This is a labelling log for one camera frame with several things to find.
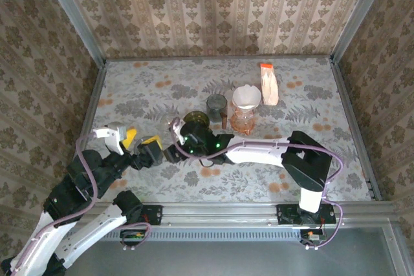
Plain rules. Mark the small brown wooden stick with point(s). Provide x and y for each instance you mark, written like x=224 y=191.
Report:
x=224 y=121

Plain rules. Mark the orange white filter pack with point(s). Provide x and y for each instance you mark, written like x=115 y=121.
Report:
x=270 y=88

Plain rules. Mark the aluminium frame post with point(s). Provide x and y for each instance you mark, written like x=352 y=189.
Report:
x=362 y=11
x=71 y=14

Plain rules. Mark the olive green glass dripper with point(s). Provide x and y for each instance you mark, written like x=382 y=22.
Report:
x=195 y=118

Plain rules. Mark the grey glass tumbler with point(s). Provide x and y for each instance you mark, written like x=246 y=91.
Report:
x=216 y=104

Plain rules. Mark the clear glass carafe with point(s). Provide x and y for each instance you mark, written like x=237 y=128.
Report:
x=168 y=121

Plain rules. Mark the floral patterned tablecloth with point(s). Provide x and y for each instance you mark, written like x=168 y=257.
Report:
x=145 y=95

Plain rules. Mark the small controller board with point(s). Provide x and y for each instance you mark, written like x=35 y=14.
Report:
x=312 y=236
x=132 y=235

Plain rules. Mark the glass carafe with paper filter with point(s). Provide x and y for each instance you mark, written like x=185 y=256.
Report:
x=242 y=124

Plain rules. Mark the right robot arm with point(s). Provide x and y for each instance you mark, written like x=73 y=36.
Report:
x=258 y=153

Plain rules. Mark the grey metal sheet panel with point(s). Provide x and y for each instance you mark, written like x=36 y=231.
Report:
x=210 y=260

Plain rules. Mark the aluminium table edge rail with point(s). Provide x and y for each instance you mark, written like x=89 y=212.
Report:
x=347 y=108
x=194 y=58
x=90 y=108

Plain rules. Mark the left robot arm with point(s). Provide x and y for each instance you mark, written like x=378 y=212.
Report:
x=93 y=230

